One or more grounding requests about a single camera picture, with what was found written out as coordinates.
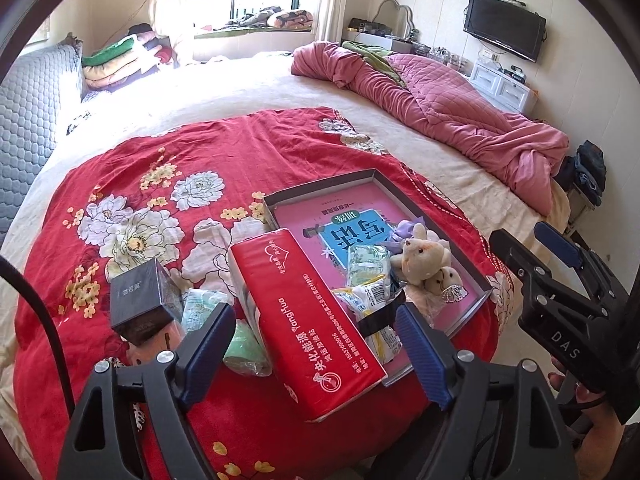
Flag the pink dress plush bunny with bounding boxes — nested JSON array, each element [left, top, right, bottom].
[[424, 266, 469, 304]]

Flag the cream plush bear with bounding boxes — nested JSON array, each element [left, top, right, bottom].
[[390, 223, 452, 286]]

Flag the purple soft flower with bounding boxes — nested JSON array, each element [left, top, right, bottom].
[[383, 218, 427, 255]]

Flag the green patterned tissue pack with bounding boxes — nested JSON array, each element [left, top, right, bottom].
[[346, 245, 390, 287]]

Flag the person's right hand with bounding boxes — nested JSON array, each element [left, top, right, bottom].
[[546, 356, 626, 480]]

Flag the dark navy small box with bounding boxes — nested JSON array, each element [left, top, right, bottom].
[[110, 259, 183, 347]]

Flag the red tissue box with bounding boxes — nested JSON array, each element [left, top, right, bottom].
[[229, 229, 387, 422]]

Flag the red floral blanket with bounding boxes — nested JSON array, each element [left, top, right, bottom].
[[26, 107, 513, 479]]

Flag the grey shallow box tray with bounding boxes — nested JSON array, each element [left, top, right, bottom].
[[261, 168, 494, 388]]

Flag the dark clothes pile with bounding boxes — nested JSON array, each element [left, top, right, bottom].
[[554, 140, 606, 207]]

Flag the beige bed sheet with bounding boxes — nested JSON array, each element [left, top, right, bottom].
[[1, 55, 551, 479]]

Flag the white drawer cabinet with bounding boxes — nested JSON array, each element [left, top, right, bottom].
[[469, 63, 537, 116]]

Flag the pink quilted comforter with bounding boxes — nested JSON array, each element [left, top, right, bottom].
[[291, 41, 570, 217]]

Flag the grey quilted headboard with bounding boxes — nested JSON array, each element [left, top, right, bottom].
[[1, 41, 84, 234]]

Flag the stack of folded blankets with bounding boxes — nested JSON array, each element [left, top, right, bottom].
[[81, 23, 178, 92]]

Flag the heart shaped mirror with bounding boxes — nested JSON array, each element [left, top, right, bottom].
[[373, 0, 416, 41]]

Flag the cream curtain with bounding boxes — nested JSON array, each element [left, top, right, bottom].
[[149, 0, 194, 64]]

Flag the clothes on window sill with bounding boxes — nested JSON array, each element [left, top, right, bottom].
[[224, 6, 314, 30]]

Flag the black cable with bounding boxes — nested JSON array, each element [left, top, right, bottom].
[[0, 253, 77, 421]]

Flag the black wall television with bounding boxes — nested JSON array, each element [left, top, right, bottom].
[[463, 0, 547, 63]]

